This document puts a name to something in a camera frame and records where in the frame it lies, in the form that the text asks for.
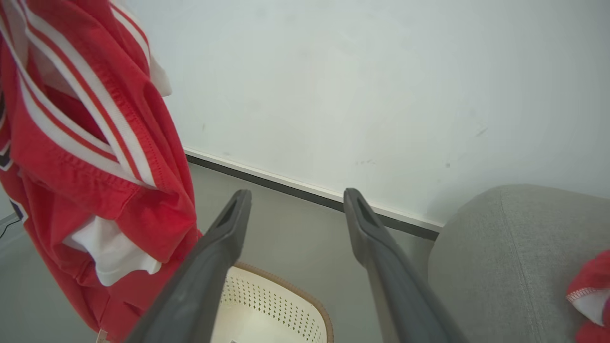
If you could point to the red jersey white striped trim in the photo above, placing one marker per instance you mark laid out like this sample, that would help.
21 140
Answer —
71 190

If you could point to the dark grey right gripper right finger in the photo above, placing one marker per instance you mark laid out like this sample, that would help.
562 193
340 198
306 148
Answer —
400 295

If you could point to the red shorts white trim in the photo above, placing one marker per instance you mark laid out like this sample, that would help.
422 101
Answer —
593 286

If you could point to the grey sofa cushion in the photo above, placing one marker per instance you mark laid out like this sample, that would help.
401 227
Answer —
514 267

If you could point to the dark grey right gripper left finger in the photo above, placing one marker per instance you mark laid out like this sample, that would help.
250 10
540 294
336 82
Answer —
200 295

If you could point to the white plastic basket brown rim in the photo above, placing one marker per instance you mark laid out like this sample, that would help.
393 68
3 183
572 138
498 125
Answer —
267 309

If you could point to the black white skirting board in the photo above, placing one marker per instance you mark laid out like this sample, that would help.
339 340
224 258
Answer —
295 188

